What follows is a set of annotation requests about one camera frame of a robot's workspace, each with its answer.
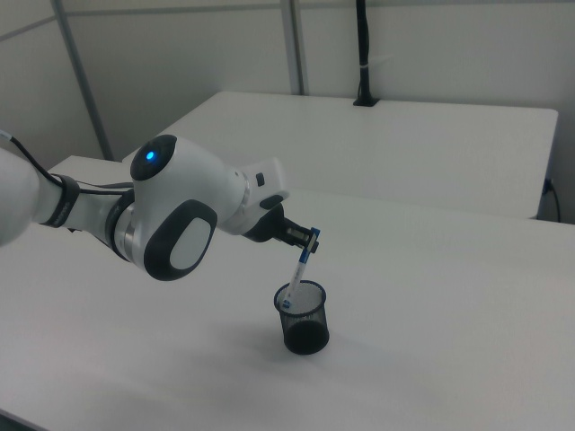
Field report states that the black two-finger gripper body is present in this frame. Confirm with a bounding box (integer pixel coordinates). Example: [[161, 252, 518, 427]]
[[243, 203, 312, 247]]

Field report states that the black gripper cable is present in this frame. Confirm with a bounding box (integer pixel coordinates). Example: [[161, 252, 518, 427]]
[[0, 129, 136, 199]]

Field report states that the black cable strap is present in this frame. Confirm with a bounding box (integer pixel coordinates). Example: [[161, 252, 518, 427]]
[[47, 174, 81, 231]]

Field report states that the black wall cable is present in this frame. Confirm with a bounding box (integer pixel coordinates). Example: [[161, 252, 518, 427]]
[[542, 178, 563, 222]]

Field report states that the grey partition post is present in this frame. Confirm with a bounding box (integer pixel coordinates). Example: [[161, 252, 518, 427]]
[[280, 0, 308, 96], [49, 0, 114, 162]]

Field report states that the white marker with blue cap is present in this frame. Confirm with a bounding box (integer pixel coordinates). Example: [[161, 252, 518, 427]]
[[281, 226, 322, 311]]

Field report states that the black pole clamp mount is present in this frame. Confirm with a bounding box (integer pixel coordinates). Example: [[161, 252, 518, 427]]
[[351, 0, 379, 108]]

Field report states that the black mesh pen cup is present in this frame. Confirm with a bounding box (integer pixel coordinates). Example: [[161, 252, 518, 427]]
[[273, 279, 332, 356]]

